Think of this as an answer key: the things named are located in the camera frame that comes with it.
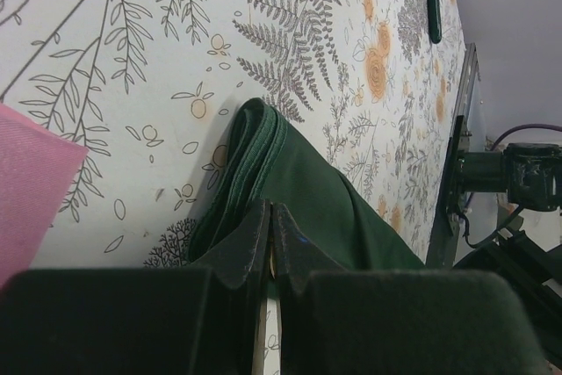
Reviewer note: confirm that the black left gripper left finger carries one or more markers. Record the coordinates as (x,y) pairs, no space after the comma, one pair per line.
(204,318)

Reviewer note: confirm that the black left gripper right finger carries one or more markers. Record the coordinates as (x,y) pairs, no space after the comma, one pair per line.
(337,321)

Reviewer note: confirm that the dark green cloth napkin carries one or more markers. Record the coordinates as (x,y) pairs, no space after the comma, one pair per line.
(268,158)

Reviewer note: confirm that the gold spoon teal handle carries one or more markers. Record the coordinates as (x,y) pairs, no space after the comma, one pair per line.
(434,21)

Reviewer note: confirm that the pink cloth placemat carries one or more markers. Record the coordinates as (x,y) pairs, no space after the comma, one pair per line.
(37,168)

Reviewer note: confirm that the floral patterned tablecloth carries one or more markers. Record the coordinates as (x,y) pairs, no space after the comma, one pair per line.
(151,89)

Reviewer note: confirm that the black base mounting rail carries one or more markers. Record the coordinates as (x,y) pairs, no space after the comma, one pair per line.
(444,236)

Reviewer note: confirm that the silver aluminium frame rail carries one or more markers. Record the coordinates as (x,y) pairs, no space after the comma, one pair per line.
(465,101)

